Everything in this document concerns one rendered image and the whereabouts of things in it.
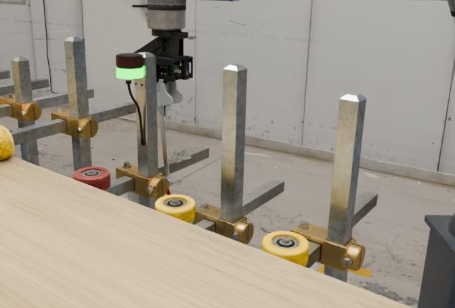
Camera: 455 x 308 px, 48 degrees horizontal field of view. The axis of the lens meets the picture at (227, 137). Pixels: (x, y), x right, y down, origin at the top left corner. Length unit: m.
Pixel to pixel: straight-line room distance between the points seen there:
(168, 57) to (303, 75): 2.72
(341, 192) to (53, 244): 0.51
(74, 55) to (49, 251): 0.60
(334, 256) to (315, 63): 2.92
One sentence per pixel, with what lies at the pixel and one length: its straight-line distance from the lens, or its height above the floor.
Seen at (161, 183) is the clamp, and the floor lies 0.86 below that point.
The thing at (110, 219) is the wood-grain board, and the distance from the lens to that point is 0.97.
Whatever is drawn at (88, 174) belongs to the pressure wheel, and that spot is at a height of 0.91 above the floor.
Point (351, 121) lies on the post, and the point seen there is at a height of 1.10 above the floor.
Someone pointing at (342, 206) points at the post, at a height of 0.94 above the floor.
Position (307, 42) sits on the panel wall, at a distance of 3.82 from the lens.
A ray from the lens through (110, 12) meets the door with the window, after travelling 4.85.
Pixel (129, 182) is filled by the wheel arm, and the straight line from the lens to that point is 1.25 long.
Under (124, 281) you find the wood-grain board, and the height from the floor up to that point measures 0.90.
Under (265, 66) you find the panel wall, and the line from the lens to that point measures 3.98.
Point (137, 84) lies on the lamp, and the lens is 1.17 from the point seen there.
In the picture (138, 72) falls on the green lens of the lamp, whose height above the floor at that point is 1.13.
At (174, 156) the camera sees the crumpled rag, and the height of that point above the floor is 0.87.
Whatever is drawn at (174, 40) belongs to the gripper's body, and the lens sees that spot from 1.19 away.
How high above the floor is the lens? 1.34
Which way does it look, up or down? 18 degrees down
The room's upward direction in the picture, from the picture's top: 1 degrees clockwise
